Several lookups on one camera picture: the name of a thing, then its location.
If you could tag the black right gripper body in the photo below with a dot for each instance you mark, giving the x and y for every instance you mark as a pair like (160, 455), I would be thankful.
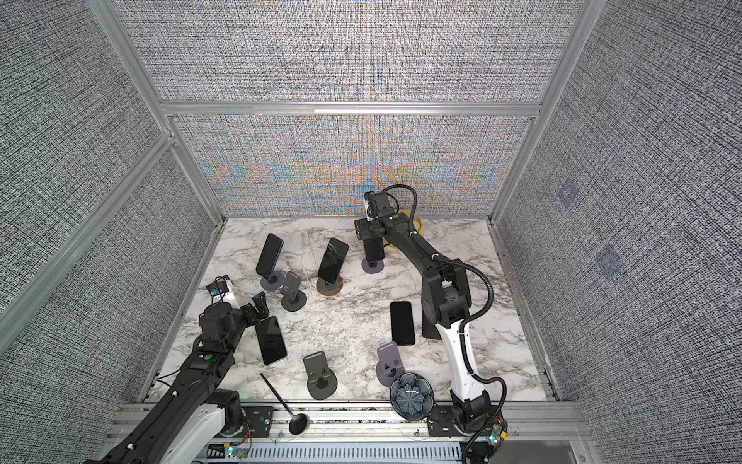
(368, 227)

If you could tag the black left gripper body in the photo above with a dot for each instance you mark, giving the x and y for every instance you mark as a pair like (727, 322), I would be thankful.
(251, 317)

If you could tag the purple-edged black phone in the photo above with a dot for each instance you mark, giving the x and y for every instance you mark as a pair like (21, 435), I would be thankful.
(374, 250)

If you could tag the teal-edged black phone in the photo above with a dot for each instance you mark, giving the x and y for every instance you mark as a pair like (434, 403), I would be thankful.
(270, 339)

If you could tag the blue-edged phone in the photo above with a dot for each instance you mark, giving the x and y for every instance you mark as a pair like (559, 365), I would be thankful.
(269, 256)

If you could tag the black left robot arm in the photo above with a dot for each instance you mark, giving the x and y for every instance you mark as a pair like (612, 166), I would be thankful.
(195, 409)

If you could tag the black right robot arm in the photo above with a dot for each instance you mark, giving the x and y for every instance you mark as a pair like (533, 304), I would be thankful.
(453, 294)

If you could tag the dark grey round stand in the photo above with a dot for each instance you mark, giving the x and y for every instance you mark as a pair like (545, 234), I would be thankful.
(293, 298)

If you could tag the purple-grey back stand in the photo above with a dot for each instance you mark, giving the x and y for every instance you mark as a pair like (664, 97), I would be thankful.
(372, 267)

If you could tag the cracked black phone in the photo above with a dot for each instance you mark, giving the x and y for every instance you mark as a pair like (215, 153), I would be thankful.
(333, 260)

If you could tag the wooden base phone stand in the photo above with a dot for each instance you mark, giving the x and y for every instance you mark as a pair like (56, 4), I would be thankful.
(327, 288)

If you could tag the dark grey front stand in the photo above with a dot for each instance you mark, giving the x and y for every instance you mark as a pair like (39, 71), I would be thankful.
(321, 380)

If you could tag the purple front phone stand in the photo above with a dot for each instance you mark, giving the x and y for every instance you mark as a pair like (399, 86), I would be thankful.
(389, 367)

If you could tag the yellow steamer basket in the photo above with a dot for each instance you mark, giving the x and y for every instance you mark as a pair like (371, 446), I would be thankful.
(418, 222)

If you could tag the black ladle spoon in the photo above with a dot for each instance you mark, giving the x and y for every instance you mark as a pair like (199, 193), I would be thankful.
(299, 421)

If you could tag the dark flower-shaped bowl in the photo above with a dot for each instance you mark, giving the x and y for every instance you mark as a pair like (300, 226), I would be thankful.
(412, 397)

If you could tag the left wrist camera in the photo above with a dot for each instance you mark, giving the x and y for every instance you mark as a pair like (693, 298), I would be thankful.
(221, 290)

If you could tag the aluminium front rail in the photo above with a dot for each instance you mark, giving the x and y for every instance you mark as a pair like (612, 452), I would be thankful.
(352, 431)

